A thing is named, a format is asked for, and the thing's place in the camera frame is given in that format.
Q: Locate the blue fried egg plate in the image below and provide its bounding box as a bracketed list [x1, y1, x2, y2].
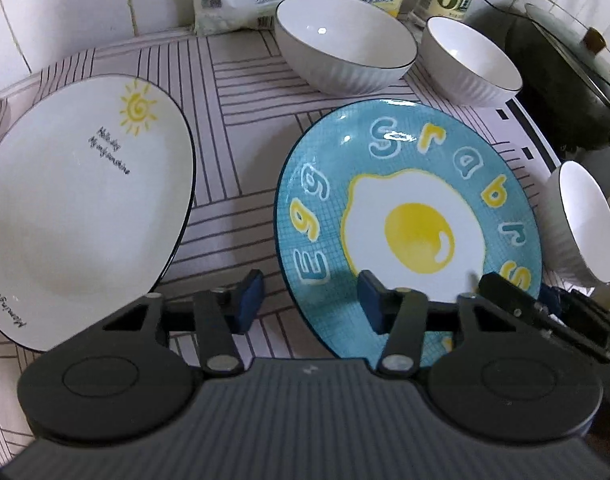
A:
[274, 100, 542, 362]

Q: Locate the white plate with sun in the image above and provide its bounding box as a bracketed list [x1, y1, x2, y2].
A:
[0, 75, 196, 352]

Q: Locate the large white ribbed bowl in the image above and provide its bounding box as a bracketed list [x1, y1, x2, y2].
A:
[274, 0, 418, 96]

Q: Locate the small white ribbed bowl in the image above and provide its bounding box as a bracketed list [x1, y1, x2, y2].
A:
[537, 160, 610, 288]

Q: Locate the black wok with glass lid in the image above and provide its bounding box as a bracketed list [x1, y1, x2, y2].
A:
[465, 0, 610, 156]

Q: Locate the medium white ribbed bowl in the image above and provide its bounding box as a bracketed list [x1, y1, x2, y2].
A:
[420, 16, 523, 107]

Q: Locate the striped counter mat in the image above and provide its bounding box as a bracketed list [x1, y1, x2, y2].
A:
[0, 30, 559, 466]

